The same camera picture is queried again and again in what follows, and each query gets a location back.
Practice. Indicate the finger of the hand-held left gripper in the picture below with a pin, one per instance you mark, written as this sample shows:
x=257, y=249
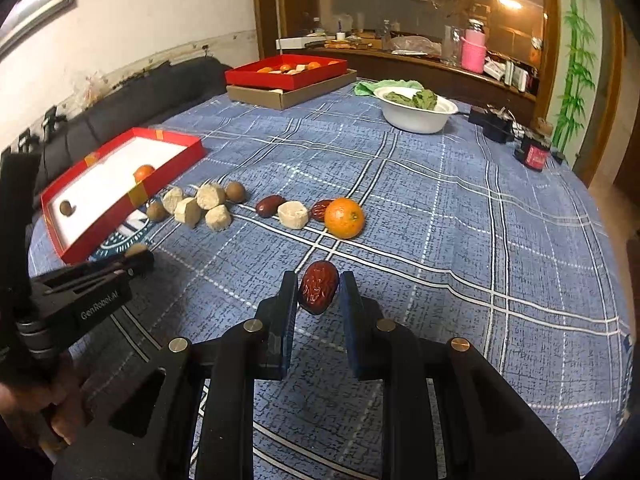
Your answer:
x=120, y=267

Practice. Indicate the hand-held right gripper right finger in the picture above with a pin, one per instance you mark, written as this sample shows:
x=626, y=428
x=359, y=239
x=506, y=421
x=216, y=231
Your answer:
x=352, y=330

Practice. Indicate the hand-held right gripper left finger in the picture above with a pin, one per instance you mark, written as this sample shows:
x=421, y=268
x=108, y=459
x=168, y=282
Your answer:
x=287, y=330

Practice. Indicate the brown longan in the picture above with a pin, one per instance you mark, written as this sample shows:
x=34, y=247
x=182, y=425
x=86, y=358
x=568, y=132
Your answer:
x=136, y=250
x=66, y=208
x=234, y=191
x=156, y=211

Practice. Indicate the wrinkled red date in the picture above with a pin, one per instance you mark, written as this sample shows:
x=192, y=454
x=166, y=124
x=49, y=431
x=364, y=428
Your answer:
x=320, y=210
x=320, y=287

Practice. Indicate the shallow red box white inside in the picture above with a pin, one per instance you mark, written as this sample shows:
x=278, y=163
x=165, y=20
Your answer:
x=100, y=180

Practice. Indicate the large orange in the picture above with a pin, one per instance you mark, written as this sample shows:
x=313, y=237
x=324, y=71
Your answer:
x=344, y=217

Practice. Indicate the person's left hand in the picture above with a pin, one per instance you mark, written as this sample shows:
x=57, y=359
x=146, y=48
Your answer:
x=65, y=410

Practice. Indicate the blue plaid tablecloth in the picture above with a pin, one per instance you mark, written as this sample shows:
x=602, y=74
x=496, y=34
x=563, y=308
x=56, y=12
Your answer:
x=450, y=260

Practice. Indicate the smooth red date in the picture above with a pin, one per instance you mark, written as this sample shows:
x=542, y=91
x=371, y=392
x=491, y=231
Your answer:
x=270, y=206

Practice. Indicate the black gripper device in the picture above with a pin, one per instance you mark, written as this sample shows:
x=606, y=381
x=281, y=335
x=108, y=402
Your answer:
x=50, y=117
x=22, y=142

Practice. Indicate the black leather sofa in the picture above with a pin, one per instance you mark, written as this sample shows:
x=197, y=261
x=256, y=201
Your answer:
x=150, y=95

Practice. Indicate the clear crinkled plastic bag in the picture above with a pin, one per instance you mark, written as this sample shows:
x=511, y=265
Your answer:
x=90, y=87

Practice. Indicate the white bowl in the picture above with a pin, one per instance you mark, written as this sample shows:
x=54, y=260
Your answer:
x=415, y=120

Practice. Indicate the brown cardboard box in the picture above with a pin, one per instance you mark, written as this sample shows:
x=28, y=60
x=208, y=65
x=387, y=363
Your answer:
x=300, y=98

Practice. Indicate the green leaves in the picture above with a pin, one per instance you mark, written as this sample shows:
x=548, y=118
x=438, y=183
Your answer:
x=425, y=99

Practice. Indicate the green cloth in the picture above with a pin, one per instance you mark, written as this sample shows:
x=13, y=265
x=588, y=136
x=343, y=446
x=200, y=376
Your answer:
x=367, y=87

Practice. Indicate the red box with snacks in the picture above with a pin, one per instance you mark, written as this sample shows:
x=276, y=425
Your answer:
x=300, y=78

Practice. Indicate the red jar black lid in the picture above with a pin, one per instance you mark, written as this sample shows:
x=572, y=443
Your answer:
x=535, y=155

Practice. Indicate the wooden cabinet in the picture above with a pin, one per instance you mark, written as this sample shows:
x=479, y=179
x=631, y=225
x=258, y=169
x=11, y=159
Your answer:
x=450, y=85

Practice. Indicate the white flat box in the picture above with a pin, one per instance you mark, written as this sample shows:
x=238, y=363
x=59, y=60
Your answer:
x=300, y=42

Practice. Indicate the clear glass jar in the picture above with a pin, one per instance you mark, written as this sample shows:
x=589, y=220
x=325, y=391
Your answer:
x=452, y=45

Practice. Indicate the pink container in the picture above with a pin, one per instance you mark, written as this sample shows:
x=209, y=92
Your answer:
x=472, y=52

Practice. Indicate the white small boxes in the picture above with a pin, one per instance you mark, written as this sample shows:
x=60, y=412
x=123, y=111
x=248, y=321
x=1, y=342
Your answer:
x=515, y=75

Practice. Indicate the framed wall picture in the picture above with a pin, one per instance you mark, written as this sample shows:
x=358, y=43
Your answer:
x=45, y=5

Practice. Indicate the green bamboo wall decal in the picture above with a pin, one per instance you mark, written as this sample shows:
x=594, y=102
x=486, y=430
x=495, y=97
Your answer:
x=575, y=60

